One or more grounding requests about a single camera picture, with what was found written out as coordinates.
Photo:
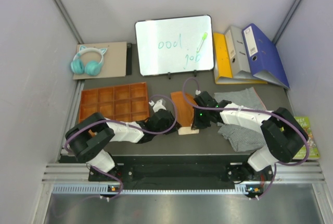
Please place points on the grey striped underwear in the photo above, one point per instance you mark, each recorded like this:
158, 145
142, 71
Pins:
240, 138

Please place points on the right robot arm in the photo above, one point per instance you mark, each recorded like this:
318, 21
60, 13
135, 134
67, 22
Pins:
283, 136

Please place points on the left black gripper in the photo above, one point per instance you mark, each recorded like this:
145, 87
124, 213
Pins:
171, 121

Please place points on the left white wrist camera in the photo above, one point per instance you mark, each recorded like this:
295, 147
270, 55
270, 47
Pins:
158, 105

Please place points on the whiteboard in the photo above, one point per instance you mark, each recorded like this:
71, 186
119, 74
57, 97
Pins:
169, 45

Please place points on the grey binder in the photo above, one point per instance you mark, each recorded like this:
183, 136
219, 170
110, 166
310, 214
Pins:
238, 57

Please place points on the orange underwear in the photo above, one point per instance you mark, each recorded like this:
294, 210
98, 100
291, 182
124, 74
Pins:
185, 114

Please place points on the orange compartment tray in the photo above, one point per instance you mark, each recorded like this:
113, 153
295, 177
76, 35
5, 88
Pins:
127, 102

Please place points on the green treehouse book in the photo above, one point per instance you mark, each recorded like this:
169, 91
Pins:
304, 122

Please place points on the green marker pen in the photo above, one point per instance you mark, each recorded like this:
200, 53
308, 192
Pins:
202, 41

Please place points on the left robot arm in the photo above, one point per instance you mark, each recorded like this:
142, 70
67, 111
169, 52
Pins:
88, 139

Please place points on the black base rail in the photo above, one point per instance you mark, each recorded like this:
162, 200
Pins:
186, 172

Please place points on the grey cable duct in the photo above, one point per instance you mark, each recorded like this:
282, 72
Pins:
104, 189

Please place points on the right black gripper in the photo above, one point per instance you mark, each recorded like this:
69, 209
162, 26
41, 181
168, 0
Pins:
197, 124

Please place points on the blue binder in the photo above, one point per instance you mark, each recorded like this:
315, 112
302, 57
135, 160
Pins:
263, 57

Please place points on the teal cat-ear headphones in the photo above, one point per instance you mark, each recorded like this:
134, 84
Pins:
92, 68

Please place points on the yellow binder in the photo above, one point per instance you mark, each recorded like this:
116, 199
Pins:
222, 70

